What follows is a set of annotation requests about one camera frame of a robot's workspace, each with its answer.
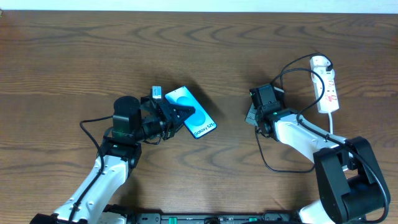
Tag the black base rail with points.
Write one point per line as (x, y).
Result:
(217, 218)

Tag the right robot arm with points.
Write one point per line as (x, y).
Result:
(350, 181)

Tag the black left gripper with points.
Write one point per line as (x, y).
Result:
(168, 117)

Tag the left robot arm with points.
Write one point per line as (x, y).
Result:
(135, 121)

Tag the white USB charger adapter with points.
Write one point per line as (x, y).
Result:
(319, 61)

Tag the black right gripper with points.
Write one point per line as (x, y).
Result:
(252, 115)

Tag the white power strip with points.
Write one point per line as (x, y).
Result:
(329, 101)

